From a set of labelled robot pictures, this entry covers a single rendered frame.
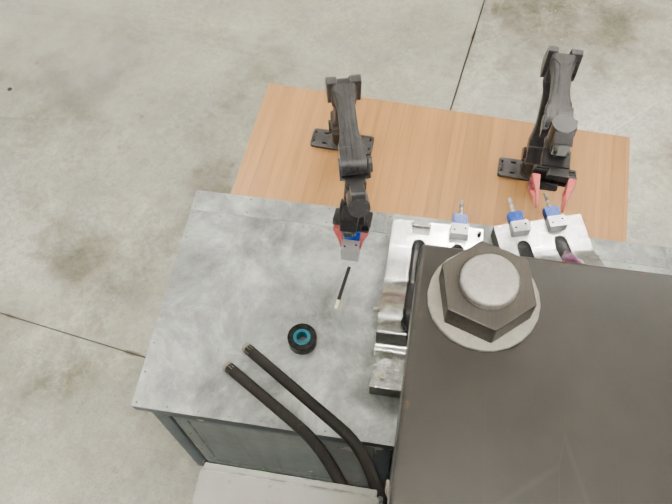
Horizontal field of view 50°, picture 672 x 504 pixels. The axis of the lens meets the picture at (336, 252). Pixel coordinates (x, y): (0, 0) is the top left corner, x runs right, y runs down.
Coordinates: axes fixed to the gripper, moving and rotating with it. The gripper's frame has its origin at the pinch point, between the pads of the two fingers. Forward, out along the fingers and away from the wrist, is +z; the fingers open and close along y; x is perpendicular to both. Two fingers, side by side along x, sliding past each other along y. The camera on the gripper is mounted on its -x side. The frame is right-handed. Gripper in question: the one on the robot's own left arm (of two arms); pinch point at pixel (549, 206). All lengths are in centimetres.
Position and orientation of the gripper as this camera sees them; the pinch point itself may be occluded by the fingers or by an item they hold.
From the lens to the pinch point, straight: 182.2
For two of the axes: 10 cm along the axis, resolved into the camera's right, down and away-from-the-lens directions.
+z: -2.1, 8.7, -4.4
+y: 9.8, 1.7, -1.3
